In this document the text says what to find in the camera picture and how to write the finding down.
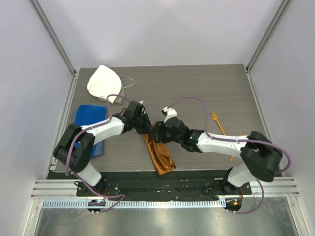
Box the orange satin napkin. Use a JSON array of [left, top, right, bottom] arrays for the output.
[[143, 134, 176, 176]]

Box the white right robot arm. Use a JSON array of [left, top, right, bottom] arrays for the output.
[[152, 117, 283, 194]]

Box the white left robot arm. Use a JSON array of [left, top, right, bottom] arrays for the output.
[[53, 101, 153, 196]]

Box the orange plastic fork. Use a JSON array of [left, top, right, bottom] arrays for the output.
[[212, 112, 226, 135]]

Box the white cloth cap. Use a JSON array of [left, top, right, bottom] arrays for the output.
[[87, 65, 124, 101]]

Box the blue towel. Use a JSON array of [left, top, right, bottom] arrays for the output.
[[72, 104, 108, 159]]

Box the orange plastic spoon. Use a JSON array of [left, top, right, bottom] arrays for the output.
[[229, 134, 242, 163]]

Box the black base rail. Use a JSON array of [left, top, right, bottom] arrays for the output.
[[76, 169, 254, 200]]

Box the white slotted cable duct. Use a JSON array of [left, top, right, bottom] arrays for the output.
[[42, 198, 226, 209]]

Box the left aluminium frame post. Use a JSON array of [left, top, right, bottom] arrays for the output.
[[29, 0, 76, 76]]

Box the aluminium frame post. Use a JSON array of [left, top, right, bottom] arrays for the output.
[[29, 0, 76, 76], [245, 0, 292, 73]]

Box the right aluminium frame post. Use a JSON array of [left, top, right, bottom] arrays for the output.
[[245, 0, 292, 73]]

